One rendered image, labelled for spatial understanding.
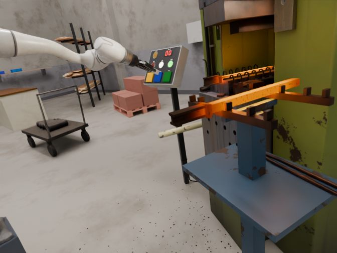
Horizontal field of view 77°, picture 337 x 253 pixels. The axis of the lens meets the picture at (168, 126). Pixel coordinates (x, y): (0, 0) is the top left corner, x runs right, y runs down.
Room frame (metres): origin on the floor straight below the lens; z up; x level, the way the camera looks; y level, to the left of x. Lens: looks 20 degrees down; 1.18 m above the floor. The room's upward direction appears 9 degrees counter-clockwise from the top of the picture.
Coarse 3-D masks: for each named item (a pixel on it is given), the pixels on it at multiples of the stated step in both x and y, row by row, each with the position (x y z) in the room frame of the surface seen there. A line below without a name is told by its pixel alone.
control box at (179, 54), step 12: (168, 48) 1.64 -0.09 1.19; (180, 48) 1.54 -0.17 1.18; (156, 60) 1.69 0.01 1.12; (168, 60) 1.58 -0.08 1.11; (180, 60) 1.52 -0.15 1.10; (180, 72) 1.51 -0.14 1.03; (144, 84) 1.70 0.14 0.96; (156, 84) 1.59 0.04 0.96; (168, 84) 1.48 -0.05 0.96; (180, 84) 1.50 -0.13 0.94
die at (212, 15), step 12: (228, 0) 1.07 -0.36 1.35; (240, 0) 1.09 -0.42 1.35; (252, 0) 1.11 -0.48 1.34; (264, 0) 1.12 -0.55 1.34; (204, 12) 1.25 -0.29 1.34; (216, 12) 1.13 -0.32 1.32; (228, 12) 1.07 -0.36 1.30; (240, 12) 1.09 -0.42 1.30; (252, 12) 1.10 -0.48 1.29; (264, 12) 1.12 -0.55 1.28; (216, 24) 1.19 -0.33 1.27
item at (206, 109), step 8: (288, 80) 0.65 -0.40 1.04; (296, 80) 0.65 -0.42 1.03; (256, 88) 0.62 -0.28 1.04; (264, 88) 0.60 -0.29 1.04; (272, 88) 0.61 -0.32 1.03; (288, 88) 0.64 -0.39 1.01; (232, 96) 0.57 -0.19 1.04; (240, 96) 0.55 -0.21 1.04; (248, 96) 0.57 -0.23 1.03; (256, 96) 0.58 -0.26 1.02; (200, 104) 0.52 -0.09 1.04; (208, 104) 0.50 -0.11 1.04; (216, 104) 0.52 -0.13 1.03; (232, 104) 0.54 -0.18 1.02; (176, 112) 0.48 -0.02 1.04; (184, 112) 0.48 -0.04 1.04; (192, 112) 0.50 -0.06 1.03; (200, 112) 0.51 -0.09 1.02; (208, 112) 0.50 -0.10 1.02; (176, 120) 0.48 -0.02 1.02; (184, 120) 0.48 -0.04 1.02; (192, 120) 0.49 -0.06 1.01
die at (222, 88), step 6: (264, 72) 1.15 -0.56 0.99; (222, 78) 1.12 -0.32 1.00; (228, 78) 1.12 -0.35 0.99; (240, 78) 1.08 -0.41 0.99; (246, 78) 1.09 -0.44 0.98; (252, 78) 1.10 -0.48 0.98; (258, 78) 1.11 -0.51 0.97; (216, 84) 1.18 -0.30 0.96; (222, 84) 1.12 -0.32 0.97; (228, 84) 1.07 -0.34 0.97; (210, 90) 1.25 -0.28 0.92; (216, 90) 1.18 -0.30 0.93; (222, 90) 1.12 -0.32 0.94; (228, 90) 1.07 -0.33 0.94
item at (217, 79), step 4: (260, 68) 1.21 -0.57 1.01; (264, 68) 1.20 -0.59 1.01; (240, 72) 1.18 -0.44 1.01; (244, 72) 1.16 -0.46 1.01; (212, 76) 1.12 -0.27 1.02; (216, 76) 1.12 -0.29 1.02; (220, 76) 1.11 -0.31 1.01; (224, 76) 1.13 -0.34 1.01; (228, 76) 1.14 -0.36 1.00; (204, 80) 1.11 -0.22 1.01; (208, 80) 1.11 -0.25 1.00; (212, 80) 1.12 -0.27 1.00; (216, 80) 1.13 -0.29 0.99; (220, 80) 1.11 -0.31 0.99; (204, 84) 1.11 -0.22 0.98; (208, 84) 1.11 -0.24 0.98; (212, 84) 1.11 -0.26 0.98
